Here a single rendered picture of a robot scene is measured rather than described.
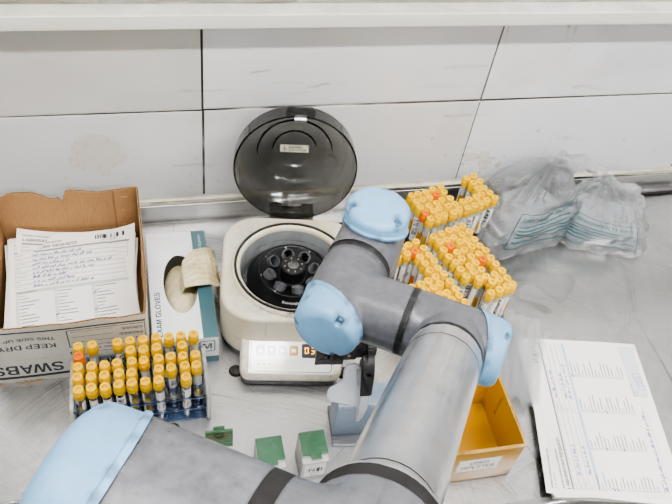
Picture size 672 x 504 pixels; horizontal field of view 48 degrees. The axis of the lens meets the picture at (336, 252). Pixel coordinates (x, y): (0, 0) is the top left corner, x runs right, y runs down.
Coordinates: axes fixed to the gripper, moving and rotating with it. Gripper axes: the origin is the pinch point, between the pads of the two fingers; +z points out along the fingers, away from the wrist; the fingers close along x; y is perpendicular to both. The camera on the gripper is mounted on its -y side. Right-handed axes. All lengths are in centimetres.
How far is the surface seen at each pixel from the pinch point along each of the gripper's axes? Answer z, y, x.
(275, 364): 11.1, 10.2, -9.7
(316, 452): 8.4, 5.6, 7.6
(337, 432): 13.1, 1.2, 2.1
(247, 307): 3.8, 14.7, -16.0
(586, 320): 15, -50, -20
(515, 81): -15, -36, -53
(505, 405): 6.4, -24.6, 2.6
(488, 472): 13.1, -21.6, 10.3
